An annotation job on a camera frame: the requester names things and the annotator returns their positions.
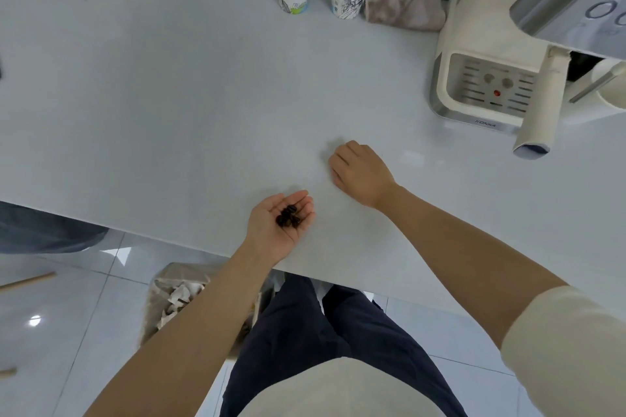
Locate person's right hand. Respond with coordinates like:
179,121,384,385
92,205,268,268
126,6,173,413
328,140,400,210

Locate person's left hand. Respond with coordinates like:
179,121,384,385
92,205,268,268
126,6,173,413
243,189,317,262

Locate handful of dark coffee beans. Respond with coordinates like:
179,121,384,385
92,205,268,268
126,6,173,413
275,204,303,228

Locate person's right forearm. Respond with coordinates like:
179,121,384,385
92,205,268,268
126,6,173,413
374,184,569,350

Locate person's left forearm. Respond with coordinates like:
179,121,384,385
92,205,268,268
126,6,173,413
83,242,285,417

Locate dark navy trousers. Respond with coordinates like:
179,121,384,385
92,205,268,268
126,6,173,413
219,272,469,417

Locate crumpled paper scraps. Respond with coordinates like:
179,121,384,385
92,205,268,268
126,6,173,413
156,282,207,330

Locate trash bin with clear liner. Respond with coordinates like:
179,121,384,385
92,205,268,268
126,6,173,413
139,262,276,360

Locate stained beige cloth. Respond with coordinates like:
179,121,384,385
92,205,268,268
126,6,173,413
362,0,447,33

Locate cream shirt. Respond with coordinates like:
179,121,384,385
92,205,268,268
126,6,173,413
237,356,449,417

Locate cream espresso machine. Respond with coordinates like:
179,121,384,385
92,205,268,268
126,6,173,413
429,0,626,137

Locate grey denim fabric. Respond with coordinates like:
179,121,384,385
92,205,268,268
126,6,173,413
0,201,109,255

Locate wooden stick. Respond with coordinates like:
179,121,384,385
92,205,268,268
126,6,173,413
0,271,57,291

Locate metal steam wand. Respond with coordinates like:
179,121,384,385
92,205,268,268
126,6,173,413
569,71,619,104

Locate white milk jug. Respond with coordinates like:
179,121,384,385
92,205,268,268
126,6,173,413
562,59,626,127

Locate cream shirt sleeve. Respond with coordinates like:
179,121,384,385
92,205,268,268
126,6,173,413
500,285,626,417

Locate cream portafilter handle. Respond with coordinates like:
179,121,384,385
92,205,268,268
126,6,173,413
512,46,572,160

